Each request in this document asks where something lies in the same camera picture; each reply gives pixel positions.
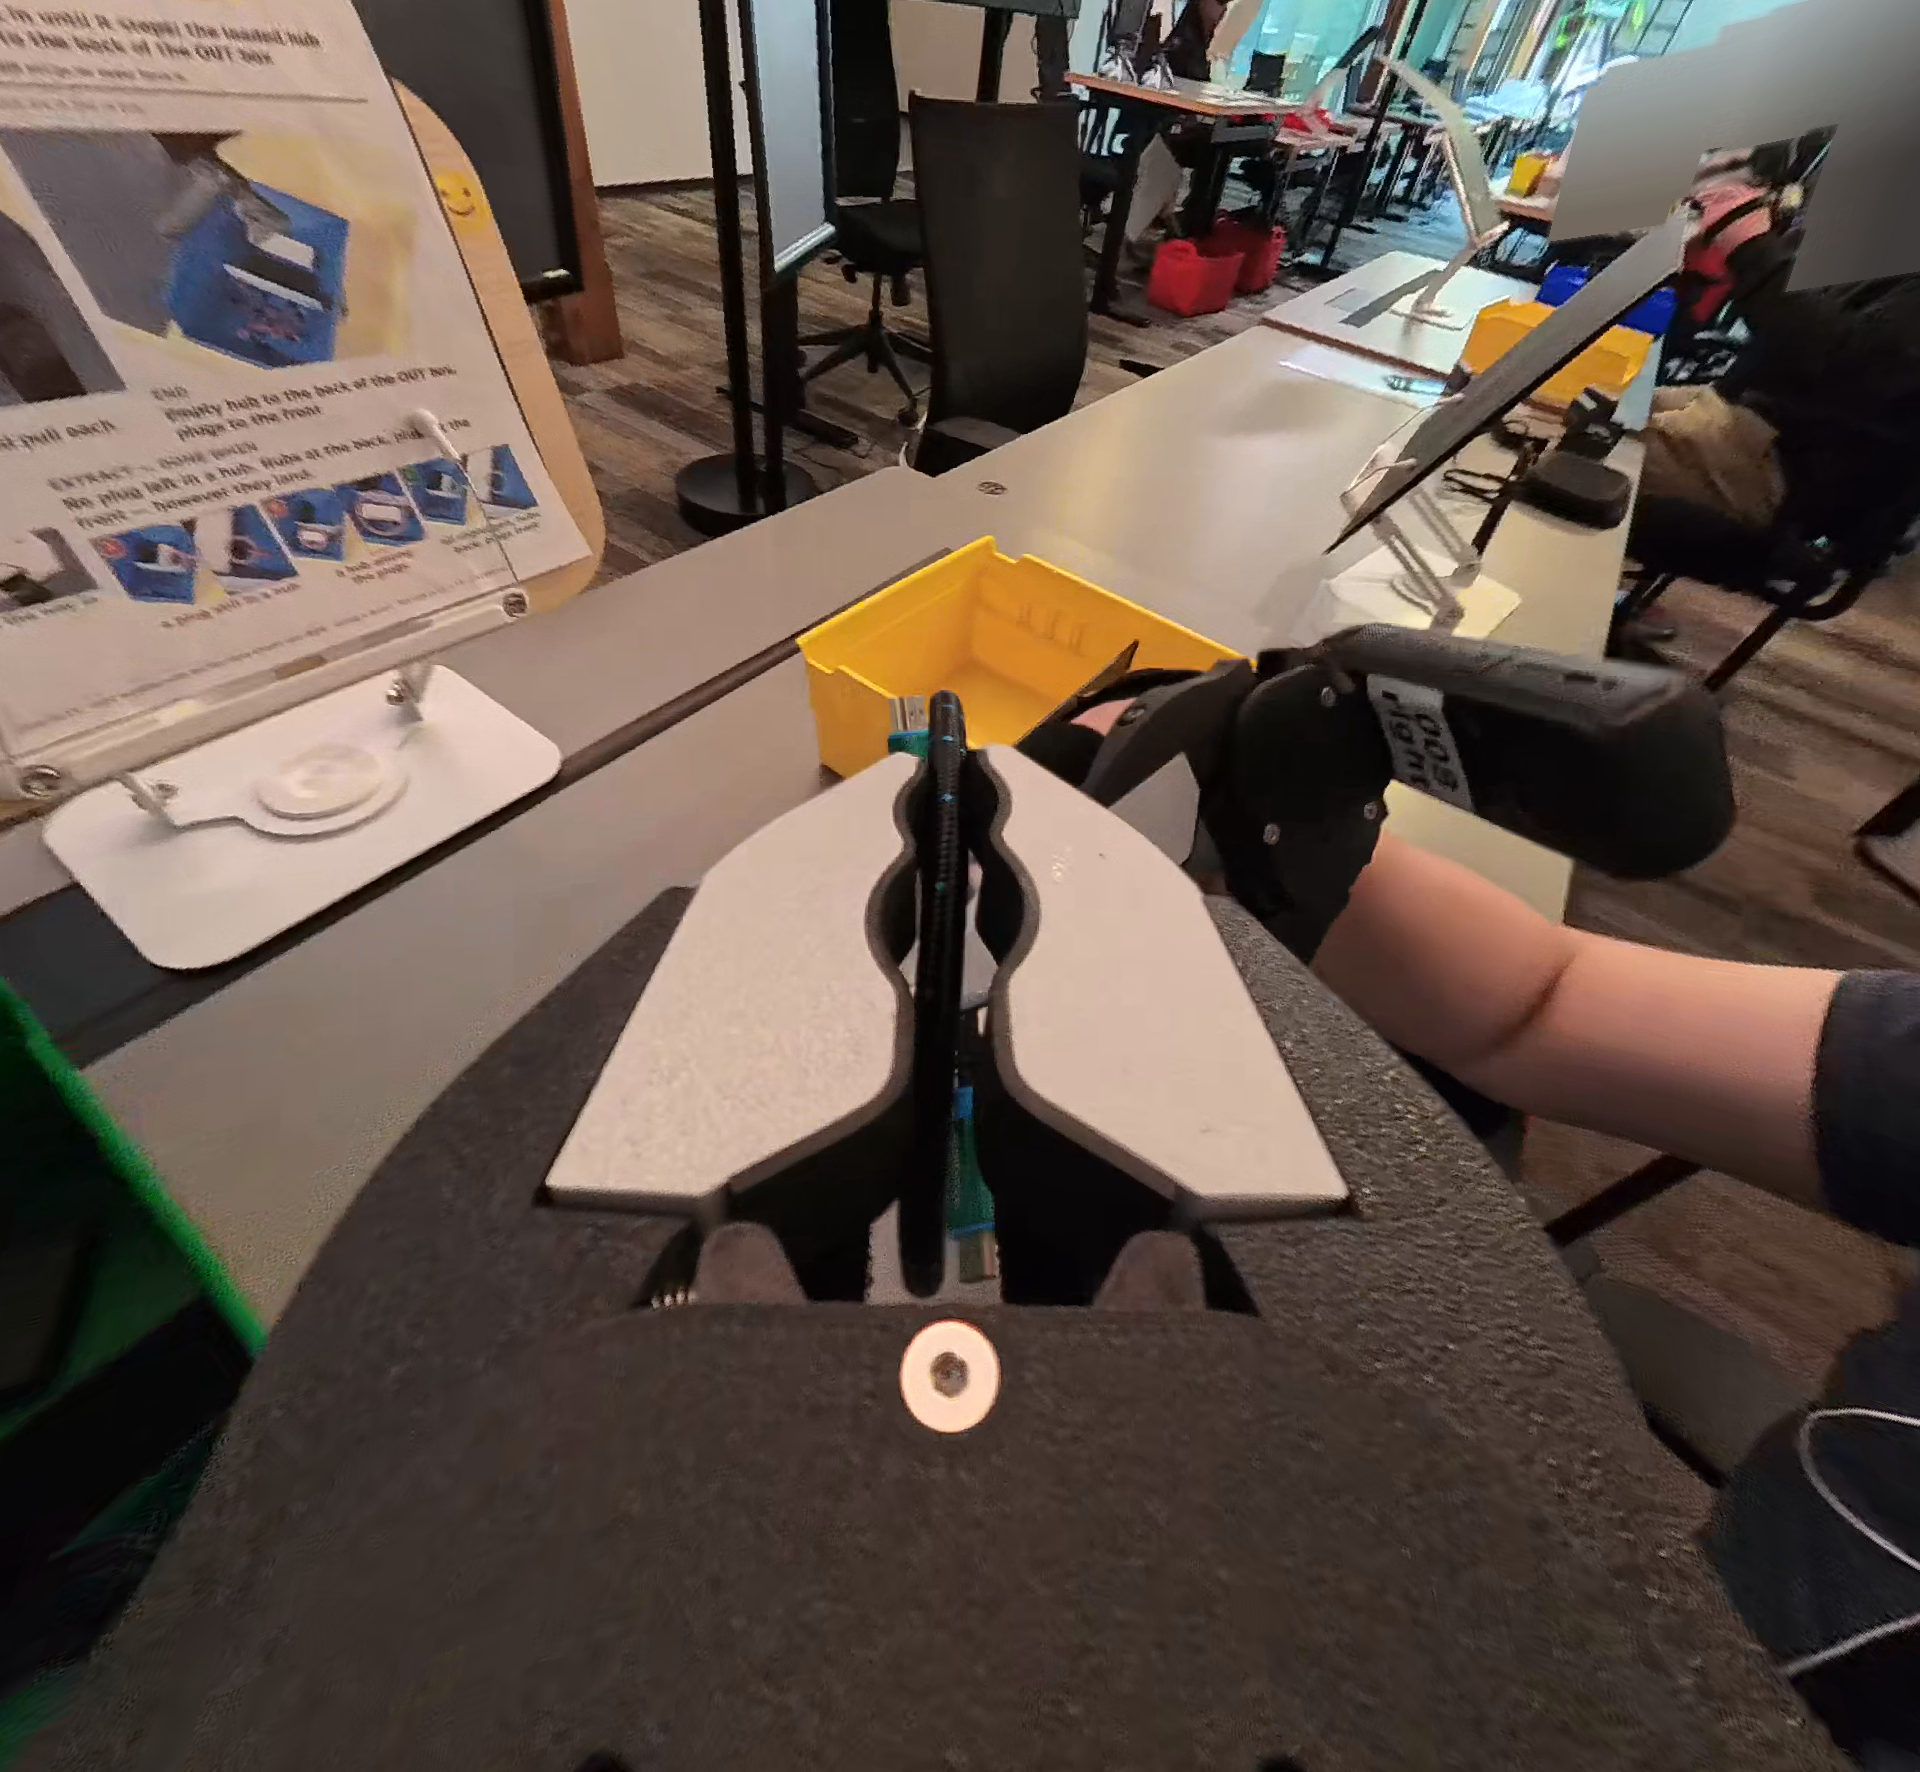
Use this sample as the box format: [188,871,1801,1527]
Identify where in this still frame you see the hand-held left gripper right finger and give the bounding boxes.
[976,747,1354,1229]

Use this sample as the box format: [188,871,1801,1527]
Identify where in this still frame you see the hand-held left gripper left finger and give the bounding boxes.
[545,753,926,1225]

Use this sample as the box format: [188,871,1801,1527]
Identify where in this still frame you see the braided hdmi cable green plugs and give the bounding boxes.
[896,690,998,1300]

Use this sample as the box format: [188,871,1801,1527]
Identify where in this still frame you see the yellow plastic bin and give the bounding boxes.
[1459,294,1661,413]
[794,534,1250,784]

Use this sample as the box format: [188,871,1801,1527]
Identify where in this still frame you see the green plastic bin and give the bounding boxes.
[0,975,271,1670]

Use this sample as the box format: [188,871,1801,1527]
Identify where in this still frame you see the person's right forearm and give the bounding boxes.
[1312,825,1851,1223]

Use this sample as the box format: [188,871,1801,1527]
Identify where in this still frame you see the black tablet on stand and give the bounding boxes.
[1326,206,1703,562]

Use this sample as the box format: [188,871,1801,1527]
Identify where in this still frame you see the red plastic crate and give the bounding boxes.
[1146,213,1292,323]

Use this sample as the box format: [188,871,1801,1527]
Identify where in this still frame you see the instruction sheet on stand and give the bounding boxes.
[385,82,610,599]

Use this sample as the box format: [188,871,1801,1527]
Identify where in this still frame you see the printed instruction sheet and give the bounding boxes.
[0,0,596,759]

